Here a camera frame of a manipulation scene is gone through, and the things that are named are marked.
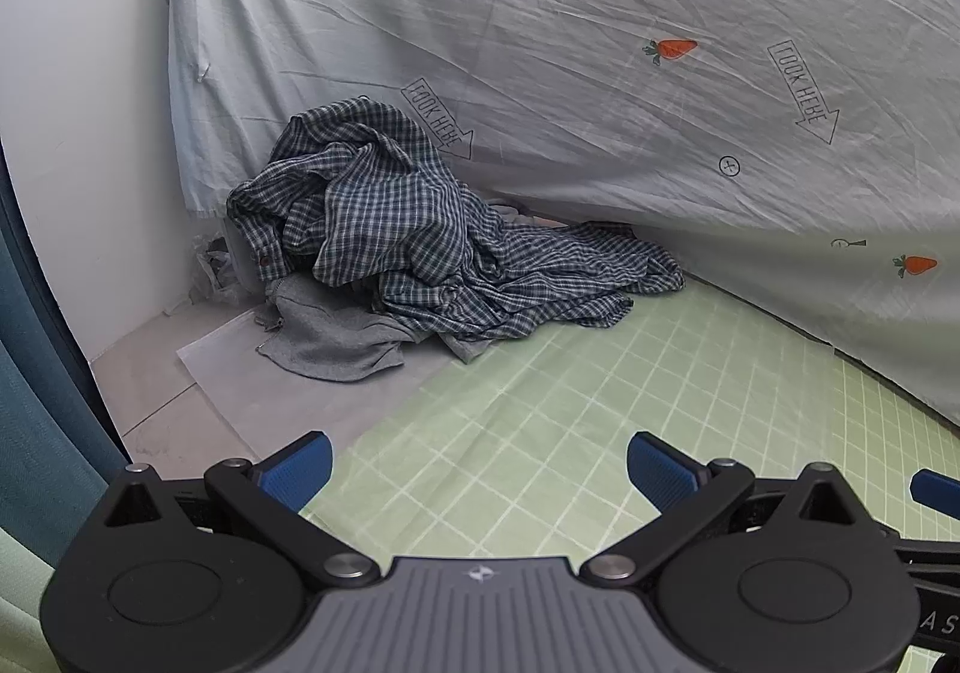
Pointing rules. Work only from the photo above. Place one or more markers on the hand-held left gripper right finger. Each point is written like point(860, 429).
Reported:
point(660, 470)

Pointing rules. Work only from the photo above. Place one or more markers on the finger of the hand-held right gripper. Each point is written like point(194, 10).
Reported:
point(934, 487)

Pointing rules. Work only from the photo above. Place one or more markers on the crumpled clear plastic bag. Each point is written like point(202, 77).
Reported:
point(217, 268)

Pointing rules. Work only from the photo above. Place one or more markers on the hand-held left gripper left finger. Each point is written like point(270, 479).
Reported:
point(296, 467)

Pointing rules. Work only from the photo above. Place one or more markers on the teal curtain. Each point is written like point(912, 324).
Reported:
point(37, 373)

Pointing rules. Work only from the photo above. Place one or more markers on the grey carrot-print hanging sheet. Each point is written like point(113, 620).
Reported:
point(570, 43)

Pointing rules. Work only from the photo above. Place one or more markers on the blue plaid shirt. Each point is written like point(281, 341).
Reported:
point(420, 230)

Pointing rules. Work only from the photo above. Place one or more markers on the green checked bed sheet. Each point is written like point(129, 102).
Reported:
point(600, 380)

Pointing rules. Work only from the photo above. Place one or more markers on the grey hooded sweatshirt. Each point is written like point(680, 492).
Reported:
point(330, 328)

